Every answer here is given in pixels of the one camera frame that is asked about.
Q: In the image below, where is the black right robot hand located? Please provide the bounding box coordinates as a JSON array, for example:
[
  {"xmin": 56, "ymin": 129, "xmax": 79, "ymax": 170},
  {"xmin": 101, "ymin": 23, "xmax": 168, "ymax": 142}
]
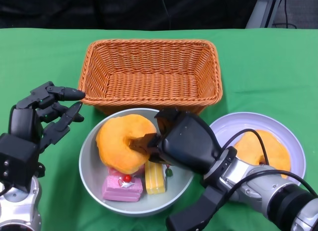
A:
[{"xmin": 128, "ymin": 108, "xmax": 223, "ymax": 173}]

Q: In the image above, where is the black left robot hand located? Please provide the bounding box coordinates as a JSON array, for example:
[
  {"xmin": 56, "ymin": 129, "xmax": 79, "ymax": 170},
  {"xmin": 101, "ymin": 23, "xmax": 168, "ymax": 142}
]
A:
[{"xmin": 8, "ymin": 81, "xmax": 86, "ymax": 154}]

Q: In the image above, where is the orange bagel bread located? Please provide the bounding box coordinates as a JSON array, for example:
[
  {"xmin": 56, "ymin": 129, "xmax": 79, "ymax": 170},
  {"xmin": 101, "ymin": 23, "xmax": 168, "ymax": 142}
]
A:
[
  {"xmin": 233, "ymin": 129, "xmax": 292, "ymax": 179},
  {"xmin": 95, "ymin": 114, "xmax": 158, "ymax": 174}
]

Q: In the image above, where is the grey-green bowl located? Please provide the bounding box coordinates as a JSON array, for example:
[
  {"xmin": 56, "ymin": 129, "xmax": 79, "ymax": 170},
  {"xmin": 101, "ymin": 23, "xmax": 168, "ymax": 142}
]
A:
[{"xmin": 79, "ymin": 107, "xmax": 196, "ymax": 217}]

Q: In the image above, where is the pale lavender plate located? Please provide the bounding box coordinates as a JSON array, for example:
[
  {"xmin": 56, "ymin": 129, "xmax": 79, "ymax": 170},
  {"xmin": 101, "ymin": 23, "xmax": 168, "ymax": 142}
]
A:
[{"xmin": 209, "ymin": 112, "xmax": 306, "ymax": 179}]

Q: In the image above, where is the yellow cake slice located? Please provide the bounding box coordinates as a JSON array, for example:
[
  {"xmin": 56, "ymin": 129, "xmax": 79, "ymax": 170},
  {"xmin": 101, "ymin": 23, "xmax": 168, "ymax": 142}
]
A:
[{"xmin": 145, "ymin": 160, "xmax": 174, "ymax": 195}]

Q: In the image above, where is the orange wicker basket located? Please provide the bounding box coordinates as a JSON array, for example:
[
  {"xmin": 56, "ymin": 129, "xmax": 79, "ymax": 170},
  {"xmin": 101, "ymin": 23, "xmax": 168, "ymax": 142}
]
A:
[{"xmin": 78, "ymin": 39, "xmax": 223, "ymax": 116}]

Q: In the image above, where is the pink cake slice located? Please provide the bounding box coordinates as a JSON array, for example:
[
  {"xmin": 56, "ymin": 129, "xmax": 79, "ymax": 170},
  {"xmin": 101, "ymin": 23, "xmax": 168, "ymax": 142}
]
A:
[{"xmin": 101, "ymin": 167, "xmax": 144, "ymax": 202}]

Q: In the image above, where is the green tablecloth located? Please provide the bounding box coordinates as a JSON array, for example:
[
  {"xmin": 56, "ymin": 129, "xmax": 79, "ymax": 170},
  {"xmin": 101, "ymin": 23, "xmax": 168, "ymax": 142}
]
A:
[{"xmin": 0, "ymin": 28, "xmax": 318, "ymax": 231}]

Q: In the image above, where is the black backdrop cloth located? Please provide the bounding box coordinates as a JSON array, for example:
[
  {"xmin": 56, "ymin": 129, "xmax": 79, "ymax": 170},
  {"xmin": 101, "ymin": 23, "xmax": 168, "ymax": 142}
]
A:
[{"xmin": 0, "ymin": 0, "xmax": 263, "ymax": 31}]

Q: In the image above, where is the grey metal stand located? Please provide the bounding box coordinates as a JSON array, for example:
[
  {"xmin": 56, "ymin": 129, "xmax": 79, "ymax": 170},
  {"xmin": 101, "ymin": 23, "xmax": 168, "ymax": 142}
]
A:
[{"xmin": 245, "ymin": 0, "xmax": 285, "ymax": 29}]

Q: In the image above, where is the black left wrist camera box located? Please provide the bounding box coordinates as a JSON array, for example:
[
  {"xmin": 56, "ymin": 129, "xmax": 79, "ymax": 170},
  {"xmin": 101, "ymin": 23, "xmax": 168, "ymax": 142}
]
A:
[{"xmin": 0, "ymin": 133, "xmax": 39, "ymax": 193}]

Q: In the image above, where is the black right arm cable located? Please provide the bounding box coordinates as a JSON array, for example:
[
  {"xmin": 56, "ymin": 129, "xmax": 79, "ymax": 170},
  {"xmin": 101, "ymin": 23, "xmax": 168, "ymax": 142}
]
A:
[{"xmin": 221, "ymin": 128, "xmax": 318, "ymax": 199}]

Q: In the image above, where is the black floor cable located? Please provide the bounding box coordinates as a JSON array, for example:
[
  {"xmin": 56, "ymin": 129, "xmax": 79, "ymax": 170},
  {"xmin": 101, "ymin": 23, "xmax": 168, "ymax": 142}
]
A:
[{"xmin": 272, "ymin": 0, "xmax": 298, "ymax": 29}]

